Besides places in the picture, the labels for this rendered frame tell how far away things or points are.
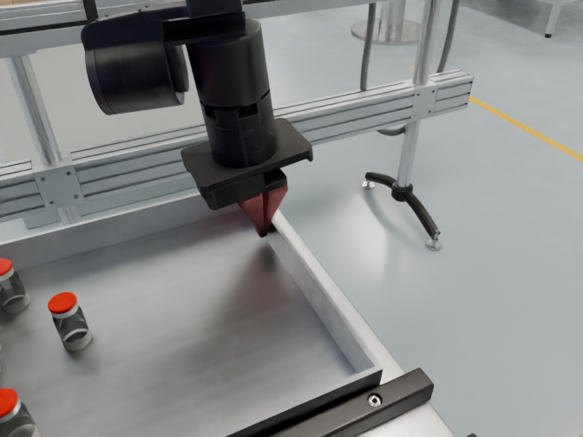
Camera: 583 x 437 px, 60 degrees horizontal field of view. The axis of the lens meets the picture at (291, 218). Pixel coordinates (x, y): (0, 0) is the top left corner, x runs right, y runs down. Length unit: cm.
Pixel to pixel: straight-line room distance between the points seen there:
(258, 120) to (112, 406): 24
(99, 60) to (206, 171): 11
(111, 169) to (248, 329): 102
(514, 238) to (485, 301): 38
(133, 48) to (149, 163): 103
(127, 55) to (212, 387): 25
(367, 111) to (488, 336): 79
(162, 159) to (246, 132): 102
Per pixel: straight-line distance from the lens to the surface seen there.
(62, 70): 190
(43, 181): 139
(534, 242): 207
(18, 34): 123
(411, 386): 38
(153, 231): 53
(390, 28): 404
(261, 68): 39
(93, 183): 141
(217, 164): 43
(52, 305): 42
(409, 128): 182
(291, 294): 45
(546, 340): 172
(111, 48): 39
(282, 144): 44
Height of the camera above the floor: 121
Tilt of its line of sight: 38 degrees down
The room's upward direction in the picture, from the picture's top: straight up
